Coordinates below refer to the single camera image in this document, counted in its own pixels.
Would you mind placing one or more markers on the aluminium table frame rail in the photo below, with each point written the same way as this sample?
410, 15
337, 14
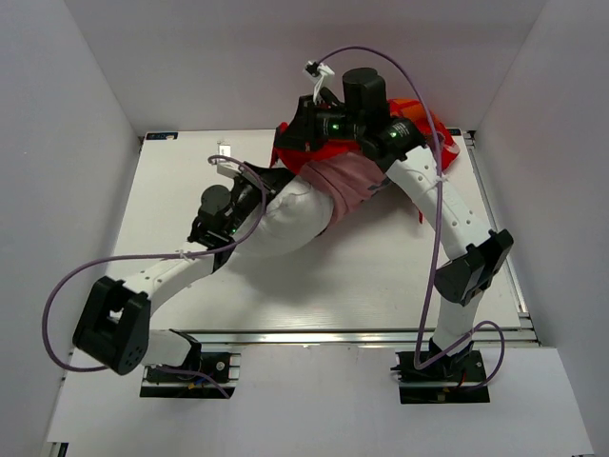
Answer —
364, 337

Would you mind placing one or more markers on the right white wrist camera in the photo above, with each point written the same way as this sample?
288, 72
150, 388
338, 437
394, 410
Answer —
321, 75

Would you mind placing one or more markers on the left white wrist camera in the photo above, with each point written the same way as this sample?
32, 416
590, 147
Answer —
226, 164

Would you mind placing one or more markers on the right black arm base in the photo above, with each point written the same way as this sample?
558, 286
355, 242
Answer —
437, 385

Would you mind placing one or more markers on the blue label sticker left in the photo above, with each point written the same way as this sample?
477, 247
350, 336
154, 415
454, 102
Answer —
161, 136

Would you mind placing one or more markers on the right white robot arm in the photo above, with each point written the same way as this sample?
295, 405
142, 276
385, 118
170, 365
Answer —
365, 137

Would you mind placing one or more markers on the white pillow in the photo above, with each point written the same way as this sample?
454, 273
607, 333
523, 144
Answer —
297, 215

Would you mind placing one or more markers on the red cartoon print pillowcase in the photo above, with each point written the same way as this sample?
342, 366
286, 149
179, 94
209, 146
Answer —
340, 170

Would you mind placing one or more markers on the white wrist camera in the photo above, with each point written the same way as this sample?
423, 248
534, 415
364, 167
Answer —
321, 75
226, 164

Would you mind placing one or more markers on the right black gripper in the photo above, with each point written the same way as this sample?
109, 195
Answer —
301, 130

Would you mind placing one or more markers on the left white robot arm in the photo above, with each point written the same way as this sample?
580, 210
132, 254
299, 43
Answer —
114, 327

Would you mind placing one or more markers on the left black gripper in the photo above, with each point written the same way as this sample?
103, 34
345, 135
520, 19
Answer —
274, 179

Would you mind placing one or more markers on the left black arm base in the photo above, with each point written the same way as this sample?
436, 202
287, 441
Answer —
204, 369

